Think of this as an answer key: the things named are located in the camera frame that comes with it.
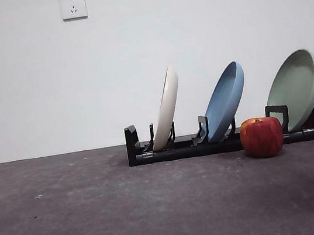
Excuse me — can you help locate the pale cream round plate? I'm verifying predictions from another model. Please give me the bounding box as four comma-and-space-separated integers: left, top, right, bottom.
140, 64, 189, 152

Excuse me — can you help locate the red yellow apple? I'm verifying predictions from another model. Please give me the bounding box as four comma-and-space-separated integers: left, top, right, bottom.
237, 113, 287, 161

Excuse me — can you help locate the black plate rack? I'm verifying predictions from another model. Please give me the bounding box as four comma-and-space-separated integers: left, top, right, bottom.
123, 97, 314, 168

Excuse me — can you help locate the blue round plate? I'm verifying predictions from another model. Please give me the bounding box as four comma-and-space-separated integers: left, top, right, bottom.
196, 59, 254, 143

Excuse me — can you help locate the green round plate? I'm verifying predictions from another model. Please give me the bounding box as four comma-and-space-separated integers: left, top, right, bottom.
259, 46, 314, 135

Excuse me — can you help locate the white wall socket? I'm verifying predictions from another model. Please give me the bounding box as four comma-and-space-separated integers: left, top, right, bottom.
60, 0, 89, 22

